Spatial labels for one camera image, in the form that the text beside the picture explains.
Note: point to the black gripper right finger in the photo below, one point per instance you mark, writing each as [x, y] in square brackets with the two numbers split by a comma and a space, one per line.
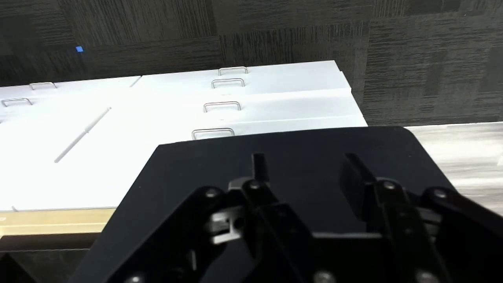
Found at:
[398, 220]

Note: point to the wooden cabinet countertop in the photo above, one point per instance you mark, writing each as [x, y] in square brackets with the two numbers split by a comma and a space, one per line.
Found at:
[52, 222]

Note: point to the small blue floor marker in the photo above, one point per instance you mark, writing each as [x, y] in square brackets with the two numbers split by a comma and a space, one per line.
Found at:
[79, 49]

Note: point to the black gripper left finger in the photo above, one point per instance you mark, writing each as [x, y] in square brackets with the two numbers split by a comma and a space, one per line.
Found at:
[261, 209]

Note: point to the white drawer cabinet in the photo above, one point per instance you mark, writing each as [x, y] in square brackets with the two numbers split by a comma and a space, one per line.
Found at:
[173, 142]

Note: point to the black fabric drawer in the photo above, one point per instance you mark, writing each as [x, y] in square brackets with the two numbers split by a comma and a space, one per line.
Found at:
[299, 162]

